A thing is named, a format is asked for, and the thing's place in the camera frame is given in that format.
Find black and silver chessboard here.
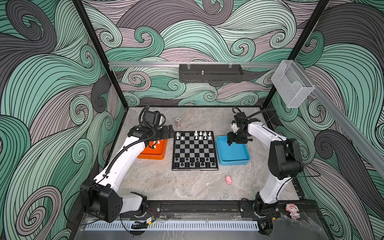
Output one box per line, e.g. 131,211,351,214
172,131,219,171

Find pink checkered small cup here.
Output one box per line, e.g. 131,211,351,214
175,117,181,128

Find white slotted cable duct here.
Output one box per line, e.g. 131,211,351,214
85,220,259,232

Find pink doll figure right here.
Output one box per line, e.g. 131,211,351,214
286,203,300,219

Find black enclosure corner post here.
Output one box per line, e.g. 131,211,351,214
263,1,329,109

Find orange plastic tray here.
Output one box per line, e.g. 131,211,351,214
138,140,168,161

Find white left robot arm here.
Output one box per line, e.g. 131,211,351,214
80,125,174,223

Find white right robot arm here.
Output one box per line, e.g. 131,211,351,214
227,121,304,213

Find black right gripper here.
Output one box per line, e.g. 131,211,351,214
226,129,248,144

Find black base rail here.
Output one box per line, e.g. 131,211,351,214
82,199,316,218

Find clear acrylic wall box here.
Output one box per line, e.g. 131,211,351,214
271,60,315,109

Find aluminium rail on wall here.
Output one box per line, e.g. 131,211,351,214
108,61,281,69

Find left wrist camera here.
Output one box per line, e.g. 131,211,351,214
144,111,166,128

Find blue plastic tray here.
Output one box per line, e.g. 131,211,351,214
216,136,251,166

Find small pink pig toy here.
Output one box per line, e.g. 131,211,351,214
225,175,233,185

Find black perforated wall shelf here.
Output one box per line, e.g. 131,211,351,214
179,64,244,84

